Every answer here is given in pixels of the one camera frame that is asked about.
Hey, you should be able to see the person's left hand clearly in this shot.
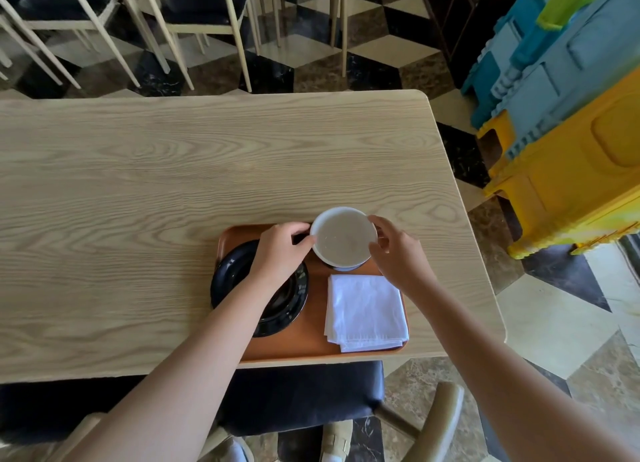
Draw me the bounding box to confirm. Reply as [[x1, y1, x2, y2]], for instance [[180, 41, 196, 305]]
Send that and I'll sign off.
[[247, 221, 317, 290]]

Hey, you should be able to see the person's right hand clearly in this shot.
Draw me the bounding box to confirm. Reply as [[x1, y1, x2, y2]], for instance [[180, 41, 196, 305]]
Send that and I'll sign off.
[[367, 215, 429, 291]]

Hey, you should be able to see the white bowl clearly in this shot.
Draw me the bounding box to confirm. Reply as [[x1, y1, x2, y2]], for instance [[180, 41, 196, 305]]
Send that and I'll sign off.
[[309, 206, 379, 272]]

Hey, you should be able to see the person's left forearm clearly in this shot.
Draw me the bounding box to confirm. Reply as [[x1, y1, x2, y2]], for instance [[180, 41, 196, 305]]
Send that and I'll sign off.
[[65, 273, 297, 462]]

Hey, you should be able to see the person's right forearm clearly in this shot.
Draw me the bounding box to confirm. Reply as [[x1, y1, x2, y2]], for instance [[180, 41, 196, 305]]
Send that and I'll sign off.
[[399, 271, 640, 462]]

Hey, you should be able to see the white folded napkin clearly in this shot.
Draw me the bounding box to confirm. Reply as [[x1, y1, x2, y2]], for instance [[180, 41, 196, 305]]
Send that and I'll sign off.
[[323, 274, 410, 354]]

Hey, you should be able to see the black plate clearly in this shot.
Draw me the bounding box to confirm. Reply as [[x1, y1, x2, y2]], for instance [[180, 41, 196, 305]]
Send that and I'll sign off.
[[210, 239, 310, 338]]

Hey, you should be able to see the orange serving tray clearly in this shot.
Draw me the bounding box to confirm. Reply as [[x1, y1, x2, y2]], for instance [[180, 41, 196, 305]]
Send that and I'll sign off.
[[215, 223, 410, 364]]

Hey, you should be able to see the wooden chair with black cushion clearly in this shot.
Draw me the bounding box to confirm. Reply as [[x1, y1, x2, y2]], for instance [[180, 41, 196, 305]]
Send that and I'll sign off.
[[0, 360, 466, 462]]

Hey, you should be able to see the beige sandal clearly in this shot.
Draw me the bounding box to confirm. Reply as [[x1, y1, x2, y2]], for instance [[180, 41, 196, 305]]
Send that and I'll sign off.
[[199, 427, 255, 462], [319, 419, 354, 462]]

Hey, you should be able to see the yellow plastic stool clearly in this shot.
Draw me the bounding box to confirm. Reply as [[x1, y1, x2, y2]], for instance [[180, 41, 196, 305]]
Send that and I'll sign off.
[[476, 66, 640, 260]]

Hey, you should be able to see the teal plastic stool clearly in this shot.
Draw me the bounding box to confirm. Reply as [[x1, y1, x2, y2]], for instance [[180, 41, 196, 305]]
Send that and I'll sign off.
[[460, 0, 553, 131]]

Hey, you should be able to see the light wooden table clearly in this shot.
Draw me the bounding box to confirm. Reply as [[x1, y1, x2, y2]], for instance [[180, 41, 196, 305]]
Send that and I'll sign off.
[[247, 0, 349, 79]]

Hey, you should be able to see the dark wooden cabinet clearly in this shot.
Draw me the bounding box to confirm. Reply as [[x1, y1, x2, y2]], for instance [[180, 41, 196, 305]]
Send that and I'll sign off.
[[416, 0, 532, 89]]

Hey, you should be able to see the grey-blue plastic stool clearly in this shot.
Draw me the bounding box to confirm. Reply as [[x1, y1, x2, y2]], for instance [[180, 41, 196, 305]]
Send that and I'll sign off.
[[491, 0, 640, 161]]

